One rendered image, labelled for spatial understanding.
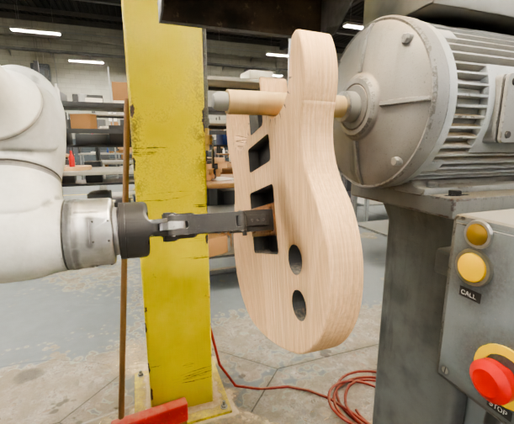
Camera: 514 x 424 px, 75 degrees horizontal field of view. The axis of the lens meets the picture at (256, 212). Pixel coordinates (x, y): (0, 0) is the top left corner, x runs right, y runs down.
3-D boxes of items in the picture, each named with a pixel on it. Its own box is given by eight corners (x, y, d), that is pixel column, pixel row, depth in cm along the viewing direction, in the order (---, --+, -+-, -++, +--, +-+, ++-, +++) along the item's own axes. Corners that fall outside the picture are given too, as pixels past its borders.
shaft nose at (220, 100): (227, 88, 44) (230, 103, 43) (223, 101, 46) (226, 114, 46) (212, 87, 44) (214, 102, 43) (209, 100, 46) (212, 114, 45)
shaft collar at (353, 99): (356, 84, 50) (365, 108, 49) (341, 105, 54) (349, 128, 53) (344, 83, 50) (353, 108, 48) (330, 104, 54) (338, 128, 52)
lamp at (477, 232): (463, 244, 35) (467, 216, 35) (491, 252, 33) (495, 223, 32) (458, 245, 35) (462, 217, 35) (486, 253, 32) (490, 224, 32)
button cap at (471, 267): (464, 274, 36) (468, 248, 36) (491, 285, 34) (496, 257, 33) (455, 276, 36) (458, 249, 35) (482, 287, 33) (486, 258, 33)
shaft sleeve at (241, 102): (343, 91, 50) (350, 108, 49) (333, 105, 53) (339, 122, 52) (227, 83, 44) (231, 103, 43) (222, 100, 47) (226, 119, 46)
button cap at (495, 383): (489, 378, 35) (495, 343, 34) (531, 405, 31) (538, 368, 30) (462, 387, 34) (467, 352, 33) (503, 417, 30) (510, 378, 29)
